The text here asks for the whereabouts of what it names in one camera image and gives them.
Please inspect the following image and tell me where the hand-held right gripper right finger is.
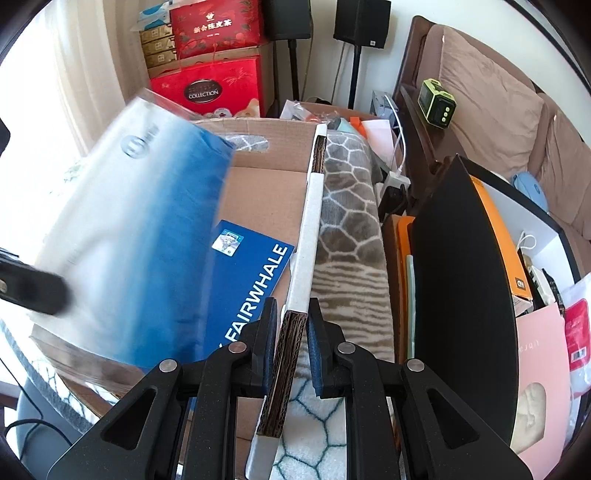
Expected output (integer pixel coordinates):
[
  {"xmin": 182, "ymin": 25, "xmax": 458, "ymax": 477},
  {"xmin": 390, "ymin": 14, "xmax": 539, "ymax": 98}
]
[{"xmin": 307, "ymin": 298, "xmax": 539, "ymax": 480}]

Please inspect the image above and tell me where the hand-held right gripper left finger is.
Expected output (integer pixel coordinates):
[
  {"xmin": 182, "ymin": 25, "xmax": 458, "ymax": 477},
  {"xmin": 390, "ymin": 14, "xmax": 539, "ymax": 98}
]
[{"xmin": 46, "ymin": 298, "xmax": 282, "ymax": 480}]

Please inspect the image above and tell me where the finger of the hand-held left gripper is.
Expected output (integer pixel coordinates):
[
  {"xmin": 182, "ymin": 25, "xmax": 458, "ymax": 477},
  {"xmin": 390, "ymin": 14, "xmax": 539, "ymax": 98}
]
[{"xmin": 0, "ymin": 248, "xmax": 71, "ymax": 317}]

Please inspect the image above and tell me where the blue white packet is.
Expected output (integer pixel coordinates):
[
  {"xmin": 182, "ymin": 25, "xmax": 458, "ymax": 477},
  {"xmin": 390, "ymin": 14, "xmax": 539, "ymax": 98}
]
[{"xmin": 28, "ymin": 88, "xmax": 237, "ymax": 384}]

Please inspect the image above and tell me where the blue flat box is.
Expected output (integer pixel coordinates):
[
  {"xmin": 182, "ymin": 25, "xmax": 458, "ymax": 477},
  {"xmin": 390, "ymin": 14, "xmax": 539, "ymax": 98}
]
[{"xmin": 203, "ymin": 219, "xmax": 296, "ymax": 370}]

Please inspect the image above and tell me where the grey patterned blanket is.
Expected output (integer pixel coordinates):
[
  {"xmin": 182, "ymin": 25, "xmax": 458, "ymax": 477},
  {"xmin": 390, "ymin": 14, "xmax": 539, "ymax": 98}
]
[{"xmin": 224, "ymin": 129, "xmax": 399, "ymax": 480}]

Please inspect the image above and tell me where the orange flat folder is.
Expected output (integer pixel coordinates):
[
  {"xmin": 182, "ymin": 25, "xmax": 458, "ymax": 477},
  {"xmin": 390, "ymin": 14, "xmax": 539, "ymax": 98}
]
[{"xmin": 394, "ymin": 213, "xmax": 417, "ymax": 363}]

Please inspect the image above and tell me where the black curved panel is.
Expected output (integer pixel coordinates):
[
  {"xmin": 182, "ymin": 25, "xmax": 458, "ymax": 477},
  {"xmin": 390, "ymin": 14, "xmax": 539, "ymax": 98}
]
[{"xmin": 409, "ymin": 154, "xmax": 519, "ymax": 459}]

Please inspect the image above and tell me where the white power strip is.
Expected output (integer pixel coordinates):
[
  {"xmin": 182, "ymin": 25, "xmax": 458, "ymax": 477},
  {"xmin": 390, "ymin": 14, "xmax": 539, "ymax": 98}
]
[{"xmin": 380, "ymin": 170, "xmax": 411, "ymax": 189}]

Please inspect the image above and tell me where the orange box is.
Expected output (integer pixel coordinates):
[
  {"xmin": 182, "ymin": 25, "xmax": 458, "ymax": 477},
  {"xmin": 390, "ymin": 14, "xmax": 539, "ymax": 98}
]
[{"xmin": 470, "ymin": 173, "xmax": 533, "ymax": 302}]

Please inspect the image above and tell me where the white paper sheet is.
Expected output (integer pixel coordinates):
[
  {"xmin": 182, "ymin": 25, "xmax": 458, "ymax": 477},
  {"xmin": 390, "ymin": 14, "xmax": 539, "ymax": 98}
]
[{"xmin": 361, "ymin": 120, "xmax": 399, "ymax": 168}]

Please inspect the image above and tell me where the white curtain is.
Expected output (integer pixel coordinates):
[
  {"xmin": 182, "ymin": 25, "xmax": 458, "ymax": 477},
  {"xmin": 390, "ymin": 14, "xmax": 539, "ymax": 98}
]
[{"xmin": 0, "ymin": 0, "xmax": 154, "ymax": 185}]

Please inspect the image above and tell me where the cardboard box of clutter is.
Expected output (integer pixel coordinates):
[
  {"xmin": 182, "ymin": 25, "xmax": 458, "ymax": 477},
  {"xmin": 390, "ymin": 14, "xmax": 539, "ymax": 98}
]
[{"xmin": 278, "ymin": 98, "xmax": 399, "ymax": 139}]

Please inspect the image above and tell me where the tan patterned carton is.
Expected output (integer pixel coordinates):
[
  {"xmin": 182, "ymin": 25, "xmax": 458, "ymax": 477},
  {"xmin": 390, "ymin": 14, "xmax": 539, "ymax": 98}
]
[
  {"xmin": 143, "ymin": 38, "xmax": 177, "ymax": 55},
  {"xmin": 140, "ymin": 23, "xmax": 175, "ymax": 41},
  {"xmin": 146, "ymin": 52, "xmax": 179, "ymax": 71}
]

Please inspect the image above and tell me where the grey small appliance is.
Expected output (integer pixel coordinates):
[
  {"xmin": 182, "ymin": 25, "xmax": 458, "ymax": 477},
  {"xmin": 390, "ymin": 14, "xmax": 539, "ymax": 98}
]
[{"xmin": 370, "ymin": 89, "xmax": 399, "ymax": 117}]

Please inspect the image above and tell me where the red white plastic bag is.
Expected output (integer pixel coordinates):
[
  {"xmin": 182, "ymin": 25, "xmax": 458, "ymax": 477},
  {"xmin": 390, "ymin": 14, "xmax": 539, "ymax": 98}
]
[{"xmin": 560, "ymin": 272, "xmax": 591, "ymax": 437}]

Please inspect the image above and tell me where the red cookie box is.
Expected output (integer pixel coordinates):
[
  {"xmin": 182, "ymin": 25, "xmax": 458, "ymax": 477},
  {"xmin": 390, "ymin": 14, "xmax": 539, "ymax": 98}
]
[{"xmin": 150, "ymin": 55, "xmax": 264, "ymax": 120}]

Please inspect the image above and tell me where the white open box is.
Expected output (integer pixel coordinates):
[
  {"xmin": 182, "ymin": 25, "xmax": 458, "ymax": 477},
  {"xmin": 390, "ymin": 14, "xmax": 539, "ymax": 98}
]
[{"xmin": 482, "ymin": 178, "xmax": 583, "ymax": 289}]

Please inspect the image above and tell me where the light blue soft object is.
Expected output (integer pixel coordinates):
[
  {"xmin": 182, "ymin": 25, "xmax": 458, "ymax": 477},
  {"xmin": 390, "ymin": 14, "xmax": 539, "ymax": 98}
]
[{"xmin": 510, "ymin": 170, "xmax": 551, "ymax": 214}]

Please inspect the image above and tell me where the green cube device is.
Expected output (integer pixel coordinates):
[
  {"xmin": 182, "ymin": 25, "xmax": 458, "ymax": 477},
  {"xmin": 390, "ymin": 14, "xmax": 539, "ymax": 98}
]
[{"xmin": 417, "ymin": 78, "xmax": 456, "ymax": 128}]

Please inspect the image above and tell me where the brown sofa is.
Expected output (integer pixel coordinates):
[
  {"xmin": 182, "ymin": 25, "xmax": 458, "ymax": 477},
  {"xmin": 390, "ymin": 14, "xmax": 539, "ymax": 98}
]
[{"xmin": 394, "ymin": 15, "xmax": 591, "ymax": 282}]

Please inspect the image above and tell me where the white blue tissue pack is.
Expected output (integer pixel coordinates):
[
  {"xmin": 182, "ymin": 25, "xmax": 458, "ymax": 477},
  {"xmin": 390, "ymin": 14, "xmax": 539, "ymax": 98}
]
[{"xmin": 135, "ymin": 0, "xmax": 175, "ymax": 25}]

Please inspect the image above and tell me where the tan sofa cushion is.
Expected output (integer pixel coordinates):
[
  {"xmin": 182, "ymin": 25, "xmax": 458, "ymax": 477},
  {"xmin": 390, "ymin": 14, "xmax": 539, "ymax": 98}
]
[{"xmin": 435, "ymin": 25, "xmax": 546, "ymax": 182}]

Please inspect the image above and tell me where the red Chinese gift box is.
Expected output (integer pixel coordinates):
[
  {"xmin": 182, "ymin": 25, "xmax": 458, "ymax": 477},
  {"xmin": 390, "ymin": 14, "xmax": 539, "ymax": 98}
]
[{"xmin": 170, "ymin": 0, "xmax": 260, "ymax": 59}]

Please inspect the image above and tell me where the black speaker on stand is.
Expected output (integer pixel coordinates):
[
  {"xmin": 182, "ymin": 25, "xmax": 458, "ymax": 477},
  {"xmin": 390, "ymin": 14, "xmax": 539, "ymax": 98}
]
[
  {"xmin": 262, "ymin": 0, "xmax": 313, "ymax": 117},
  {"xmin": 333, "ymin": 0, "xmax": 392, "ymax": 110}
]

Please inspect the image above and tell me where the thin black floor cable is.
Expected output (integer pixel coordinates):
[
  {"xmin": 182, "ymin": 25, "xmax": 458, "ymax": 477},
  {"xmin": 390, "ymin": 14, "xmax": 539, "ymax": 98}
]
[{"xmin": 0, "ymin": 413, "xmax": 75, "ymax": 446}]

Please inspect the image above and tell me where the white cable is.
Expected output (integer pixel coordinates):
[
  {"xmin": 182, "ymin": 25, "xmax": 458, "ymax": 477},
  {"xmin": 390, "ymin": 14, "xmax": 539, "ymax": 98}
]
[{"xmin": 389, "ymin": 98, "xmax": 411, "ymax": 175}]

